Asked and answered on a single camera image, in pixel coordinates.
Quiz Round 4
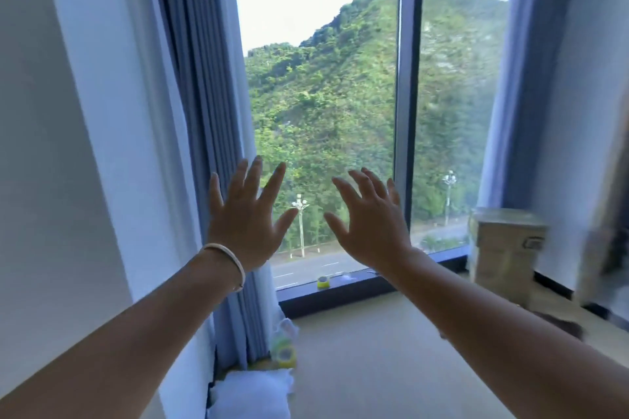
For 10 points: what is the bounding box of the clear bag of yellow items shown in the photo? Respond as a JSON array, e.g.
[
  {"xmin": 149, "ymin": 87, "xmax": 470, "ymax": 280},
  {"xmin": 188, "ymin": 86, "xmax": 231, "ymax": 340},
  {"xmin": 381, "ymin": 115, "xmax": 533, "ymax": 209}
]
[{"xmin": 269, "ymin": 318, "xmax": 298, "ymax": 369}]

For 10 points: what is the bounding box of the dark framed window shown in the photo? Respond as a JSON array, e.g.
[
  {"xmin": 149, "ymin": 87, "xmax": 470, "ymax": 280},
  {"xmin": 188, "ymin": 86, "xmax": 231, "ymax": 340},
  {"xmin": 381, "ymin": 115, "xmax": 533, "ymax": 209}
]
[{"xmin": 231, "ymin": 0, "xmax": 517, "ymax": 319}]

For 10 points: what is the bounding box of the white cloth pile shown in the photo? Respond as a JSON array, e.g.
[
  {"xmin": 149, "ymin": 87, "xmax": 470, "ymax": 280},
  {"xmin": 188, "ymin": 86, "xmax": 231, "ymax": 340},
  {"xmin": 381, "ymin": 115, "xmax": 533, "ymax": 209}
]
[{"xmin": 206, "ymin": 368, "xmax": 295, "ymax": 419}]

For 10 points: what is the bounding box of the silver bracelet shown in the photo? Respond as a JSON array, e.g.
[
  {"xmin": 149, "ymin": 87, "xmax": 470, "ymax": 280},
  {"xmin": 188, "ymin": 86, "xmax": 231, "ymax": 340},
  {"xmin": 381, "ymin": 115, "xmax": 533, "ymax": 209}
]
[{"xmin": 199, "ymin": 242, "xmax": 246, "ymax": 293}]

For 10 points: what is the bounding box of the person's left hand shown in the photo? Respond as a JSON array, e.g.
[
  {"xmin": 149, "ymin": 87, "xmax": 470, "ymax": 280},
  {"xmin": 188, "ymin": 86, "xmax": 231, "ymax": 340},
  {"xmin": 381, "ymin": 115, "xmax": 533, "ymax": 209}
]
[{"xmin": 206, "ymin": 156, "xmax": 299, "ymax": 273}]

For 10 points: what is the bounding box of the brown towel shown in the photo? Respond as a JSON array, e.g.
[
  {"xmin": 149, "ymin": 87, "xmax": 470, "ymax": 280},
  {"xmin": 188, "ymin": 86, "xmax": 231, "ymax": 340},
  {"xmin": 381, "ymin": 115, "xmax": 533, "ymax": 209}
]
[{"xmin": 533, "ymin": 310, "xmax": 586, "ymax": 341}]

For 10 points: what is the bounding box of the brown cardboard box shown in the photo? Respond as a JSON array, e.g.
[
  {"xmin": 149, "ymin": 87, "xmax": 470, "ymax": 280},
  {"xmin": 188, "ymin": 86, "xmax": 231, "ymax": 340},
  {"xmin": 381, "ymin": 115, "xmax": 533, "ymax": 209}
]
[{"xmin": 467, "ymin": 207, "xmax": 549, "ymax": 309}]

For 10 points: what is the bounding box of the blue grey curtain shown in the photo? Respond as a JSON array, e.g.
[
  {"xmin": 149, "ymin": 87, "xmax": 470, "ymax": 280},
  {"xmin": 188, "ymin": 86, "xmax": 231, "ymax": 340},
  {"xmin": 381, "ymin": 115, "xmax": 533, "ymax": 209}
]
[
  {"xmin": 145, "ymin": 0, "xmax": 256, "ymax": 371},
  {"xmin": 501, "ymin": 0, "xmax": 577, "ymax": 211}
]

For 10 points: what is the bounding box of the person's right forearm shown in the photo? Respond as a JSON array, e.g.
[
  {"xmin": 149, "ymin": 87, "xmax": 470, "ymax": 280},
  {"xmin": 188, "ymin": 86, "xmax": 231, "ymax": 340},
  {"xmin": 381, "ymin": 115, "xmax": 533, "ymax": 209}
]
[{"xmin": 378, "ymin": 246, "xmax": 629, "ymax": 419}]

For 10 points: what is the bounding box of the person's right hand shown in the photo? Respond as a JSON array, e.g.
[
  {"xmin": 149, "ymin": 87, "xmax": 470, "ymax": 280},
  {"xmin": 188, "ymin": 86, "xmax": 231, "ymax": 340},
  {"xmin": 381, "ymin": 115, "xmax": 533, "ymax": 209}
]
[{"xmin": 323, "ymin": 167, "xmax": 413, "ymax": 272}]

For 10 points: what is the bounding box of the white sheer curtain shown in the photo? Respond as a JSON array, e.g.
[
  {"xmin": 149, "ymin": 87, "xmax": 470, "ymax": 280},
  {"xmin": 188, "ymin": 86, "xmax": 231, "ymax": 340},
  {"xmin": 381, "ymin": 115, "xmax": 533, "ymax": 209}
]
[
  {"xmin": 476, "ymin": 0, "xmax": 517, "ymax": 208},
  {"xmin": 211, "ymin": 0, "xmax": 284, "ymax": 365}
]

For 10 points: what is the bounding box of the person's left forearm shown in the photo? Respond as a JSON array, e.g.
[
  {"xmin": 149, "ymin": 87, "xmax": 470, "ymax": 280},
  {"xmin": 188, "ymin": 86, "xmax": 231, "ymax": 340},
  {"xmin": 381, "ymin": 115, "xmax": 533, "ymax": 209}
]
[{"xmin": 0, "ymin": 249, "xmax": 242, "ymax": 419}]

